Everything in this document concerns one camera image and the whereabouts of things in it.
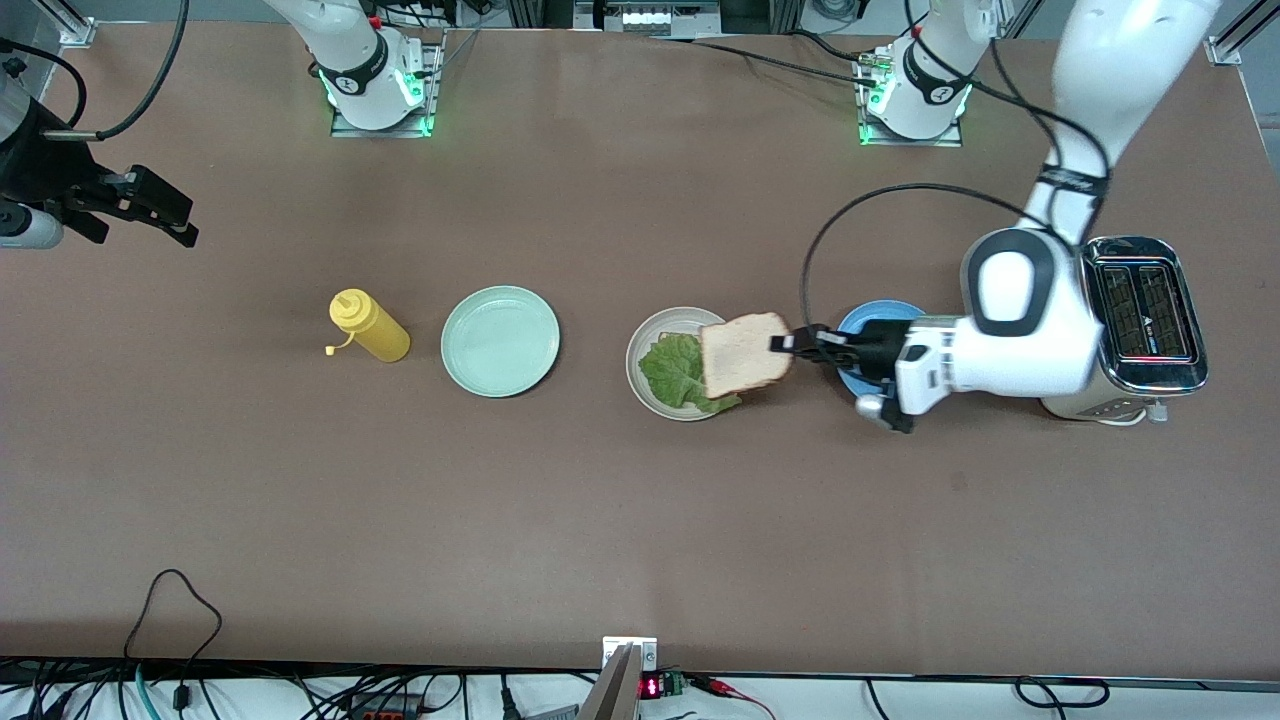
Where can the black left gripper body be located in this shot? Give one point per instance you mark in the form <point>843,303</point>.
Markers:
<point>872,349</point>

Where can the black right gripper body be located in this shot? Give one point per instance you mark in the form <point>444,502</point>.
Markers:
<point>42,167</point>

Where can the brown bread slice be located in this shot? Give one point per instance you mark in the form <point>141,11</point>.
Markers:
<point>745,353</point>

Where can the green lettuce leaf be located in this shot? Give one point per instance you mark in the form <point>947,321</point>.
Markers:
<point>670,375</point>

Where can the yellow squeeze bottle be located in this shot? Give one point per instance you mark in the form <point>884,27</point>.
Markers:
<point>380,335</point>

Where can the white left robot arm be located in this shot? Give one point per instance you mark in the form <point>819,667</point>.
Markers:
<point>1030,360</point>

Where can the blue plate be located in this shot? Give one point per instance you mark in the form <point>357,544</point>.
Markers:
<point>880,310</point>

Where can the beige plate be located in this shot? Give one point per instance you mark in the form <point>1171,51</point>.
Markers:
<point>650,330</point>

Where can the pale green plate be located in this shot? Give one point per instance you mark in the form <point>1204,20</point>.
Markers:
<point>500,342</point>

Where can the cream and chrome toaster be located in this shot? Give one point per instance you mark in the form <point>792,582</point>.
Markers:
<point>1150,310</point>

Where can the red clip lead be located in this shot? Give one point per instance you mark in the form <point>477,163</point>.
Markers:
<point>715,686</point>

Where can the control box with lights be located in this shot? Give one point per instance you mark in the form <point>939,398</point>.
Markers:
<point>650,18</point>

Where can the red digit display module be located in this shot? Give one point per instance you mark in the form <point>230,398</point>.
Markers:
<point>652,687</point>

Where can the black power strip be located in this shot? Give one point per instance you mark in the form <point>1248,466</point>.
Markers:
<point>385,712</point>

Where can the aluminium frame profile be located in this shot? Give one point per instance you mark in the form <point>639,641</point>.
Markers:
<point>75,30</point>
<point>1225,48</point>

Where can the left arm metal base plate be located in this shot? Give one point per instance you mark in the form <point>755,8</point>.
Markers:
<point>905,142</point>

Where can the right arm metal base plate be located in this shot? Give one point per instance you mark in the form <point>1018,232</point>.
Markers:
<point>436,70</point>

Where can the white metal bracket plate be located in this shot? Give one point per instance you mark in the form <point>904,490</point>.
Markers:
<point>648,655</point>

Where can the grey aluminium camera post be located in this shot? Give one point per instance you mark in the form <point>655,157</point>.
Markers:
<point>612,695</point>

